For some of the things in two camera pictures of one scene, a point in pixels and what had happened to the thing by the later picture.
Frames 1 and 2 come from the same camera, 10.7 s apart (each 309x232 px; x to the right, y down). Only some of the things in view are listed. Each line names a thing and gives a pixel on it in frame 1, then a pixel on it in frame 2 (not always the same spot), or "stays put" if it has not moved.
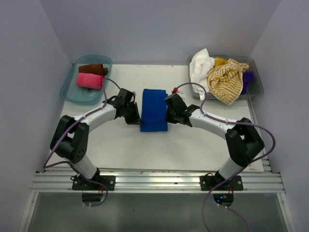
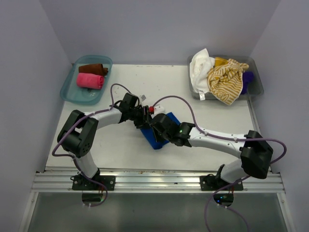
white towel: x=200 y=63 stays put
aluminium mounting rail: x=156 y=182 stays put
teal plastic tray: x=88 y=80 stays put
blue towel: x=153 y=117 to x=149 y=135
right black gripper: x=168 y=119 to x=158 y=137
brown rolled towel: x=95 y=69 stays put
